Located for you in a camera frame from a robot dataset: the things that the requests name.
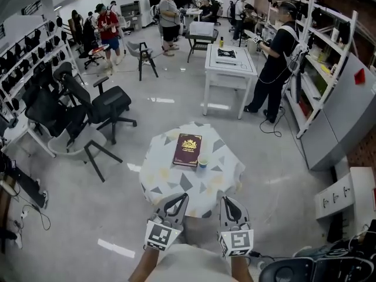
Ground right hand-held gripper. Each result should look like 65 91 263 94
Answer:
218 196 254 259

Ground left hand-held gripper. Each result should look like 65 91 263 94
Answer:
143 192 190 251

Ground person's left forearm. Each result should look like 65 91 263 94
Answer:
127 247 161 282

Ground person's right forearm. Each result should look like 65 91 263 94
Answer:
229 254 255 282

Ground person's white shirt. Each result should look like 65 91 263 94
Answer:
152 242 239 282

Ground maroon hardcover book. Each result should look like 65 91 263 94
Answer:
172 133 203 168

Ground black bulky equipment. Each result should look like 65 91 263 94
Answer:
258 244 376 282

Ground white drawer cabinet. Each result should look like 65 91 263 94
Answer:
313 166 376 220

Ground grey chair black legs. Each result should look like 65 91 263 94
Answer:
46 126 123 183
126 41 159 81

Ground black office chair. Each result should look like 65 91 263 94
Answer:
61 73 138 145
22 62 89 146
78 25 105 70

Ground grey tall cabinet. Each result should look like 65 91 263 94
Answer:
299 53 376 172

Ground white square table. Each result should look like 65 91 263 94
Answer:
201 43 259 120

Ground stack of green boxes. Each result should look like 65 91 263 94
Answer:
313 75 328 95

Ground white portable gas stove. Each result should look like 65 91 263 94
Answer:
215 48 238 65

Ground dark side table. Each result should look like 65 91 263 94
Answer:
185 29 220 63

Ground white side desk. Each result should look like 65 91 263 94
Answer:
0 110 58 160

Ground white display rack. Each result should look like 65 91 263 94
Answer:
0 15 86 117

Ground white cardboard box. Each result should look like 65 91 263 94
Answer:
189 21 215 36

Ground red diamond sticker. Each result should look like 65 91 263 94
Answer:
354 68 367 85

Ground grey shelf unit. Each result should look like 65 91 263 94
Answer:
119 1 143 31

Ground rows of black pouches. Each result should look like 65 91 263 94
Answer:
0 16 70 111

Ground white shelving unit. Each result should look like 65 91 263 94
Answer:
268 0 359 139

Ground black stair railing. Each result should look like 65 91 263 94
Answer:
21 0 42 16

